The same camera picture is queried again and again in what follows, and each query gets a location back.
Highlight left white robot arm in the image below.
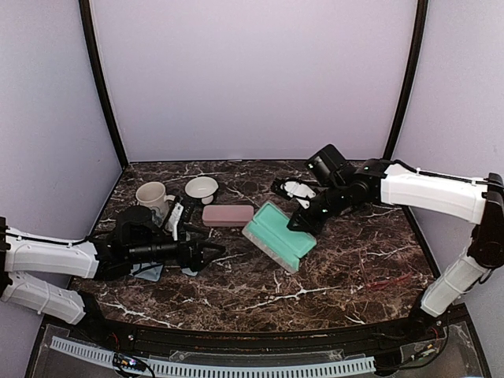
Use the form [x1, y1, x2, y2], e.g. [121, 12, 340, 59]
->
[1, 206, 225, 343]

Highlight grey case teal lining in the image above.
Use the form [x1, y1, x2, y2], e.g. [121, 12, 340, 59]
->
[242, 202, 317, 274]

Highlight white slotted cable duct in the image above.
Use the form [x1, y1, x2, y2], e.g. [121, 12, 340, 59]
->
[50, 336, 376, 377]

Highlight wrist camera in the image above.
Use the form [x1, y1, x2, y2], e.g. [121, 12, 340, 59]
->
[271, 178, 317, 209]
[161, 196, 196, 242]

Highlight clear pink sunglasses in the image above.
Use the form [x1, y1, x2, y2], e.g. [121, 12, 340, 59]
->
[358, 254, 413, 291]

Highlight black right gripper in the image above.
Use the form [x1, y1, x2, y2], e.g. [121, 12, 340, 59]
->
[287, 181, 350, 236]

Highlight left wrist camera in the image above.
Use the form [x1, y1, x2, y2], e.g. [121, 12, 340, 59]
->
[161, 196, 196, 242]

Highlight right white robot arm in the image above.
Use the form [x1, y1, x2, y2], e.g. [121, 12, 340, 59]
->
[280, 144, 503, 342]

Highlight black front table rail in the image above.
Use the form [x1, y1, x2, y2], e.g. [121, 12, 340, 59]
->
[86, 320, 420, 354]

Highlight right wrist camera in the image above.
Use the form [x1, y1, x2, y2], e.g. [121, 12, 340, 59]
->
[271, 178, 317, 209]

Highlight black frame right post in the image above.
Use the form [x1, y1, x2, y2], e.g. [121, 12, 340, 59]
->
[380, 0, 430, 169]

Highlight beige ceramic mug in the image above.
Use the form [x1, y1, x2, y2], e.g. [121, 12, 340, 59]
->
[135, 181, 175, 217]

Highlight black frame post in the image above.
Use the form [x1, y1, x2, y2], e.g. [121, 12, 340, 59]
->
[78, 0, 129, 170]
[380, 0, 430, 169]

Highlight white bowl dark exterior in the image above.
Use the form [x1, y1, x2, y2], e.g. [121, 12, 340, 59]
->
[184, 176, 219, 205]

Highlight light blue cleaning cloth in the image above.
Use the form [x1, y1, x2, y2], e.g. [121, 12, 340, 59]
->
[181, 268, 198, 276]

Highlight pink glasses case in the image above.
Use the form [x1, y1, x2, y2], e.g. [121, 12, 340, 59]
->
[202, 205, 254, 227]

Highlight small circuit board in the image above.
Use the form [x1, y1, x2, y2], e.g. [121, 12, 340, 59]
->
[112, 353, 146, 372]

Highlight black frame left post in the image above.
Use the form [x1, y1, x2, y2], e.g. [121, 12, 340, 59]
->
[78, 0, 129, 170]

